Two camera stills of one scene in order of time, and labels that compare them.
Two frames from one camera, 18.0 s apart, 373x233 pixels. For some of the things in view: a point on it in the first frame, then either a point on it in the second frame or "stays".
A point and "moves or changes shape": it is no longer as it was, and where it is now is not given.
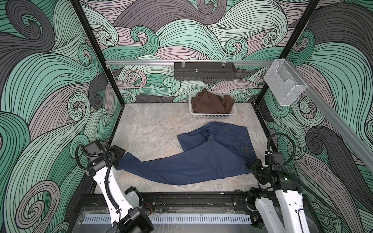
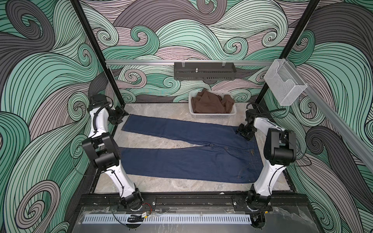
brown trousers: x=206 y=102 stays
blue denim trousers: x=211 y=151 moves or changes shape
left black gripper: x=118 y=151 to x=122 y=113
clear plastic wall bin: x=284 y=82 stays
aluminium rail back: x=192 y=61 stays
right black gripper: x=252 y=165 to x=246 y=136
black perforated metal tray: x=204 y=71 stays
